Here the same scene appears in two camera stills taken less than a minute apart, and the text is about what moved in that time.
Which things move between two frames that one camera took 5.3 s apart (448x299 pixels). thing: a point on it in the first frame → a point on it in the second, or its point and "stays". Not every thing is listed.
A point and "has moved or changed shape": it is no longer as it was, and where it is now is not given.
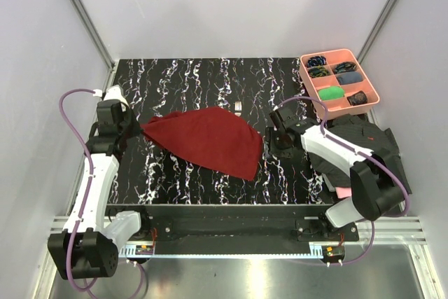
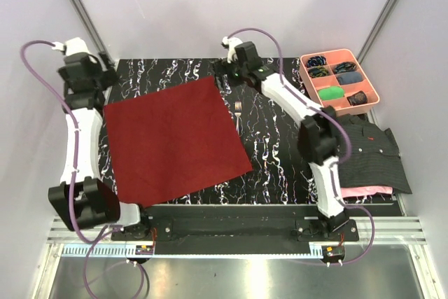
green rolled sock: (331, 92) stays
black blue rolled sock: (316, 61) stays
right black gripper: (269, 134) → (222, 68)
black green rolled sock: (318, 71) stays
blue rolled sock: (344, 78) stays
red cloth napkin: (209, 138) has moved or changed shape
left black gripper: (137, 129) → (110, 76)
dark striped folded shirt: (358, 135) stays
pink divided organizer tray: (337, 79) stays
